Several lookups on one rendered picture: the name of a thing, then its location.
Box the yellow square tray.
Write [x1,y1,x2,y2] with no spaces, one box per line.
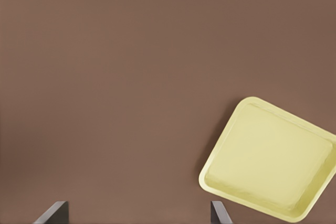
[198,96,336,222]

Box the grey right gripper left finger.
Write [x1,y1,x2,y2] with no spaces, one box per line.
[33,200,69,224]

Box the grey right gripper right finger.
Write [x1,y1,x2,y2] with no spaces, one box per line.
[211,200,234,224]

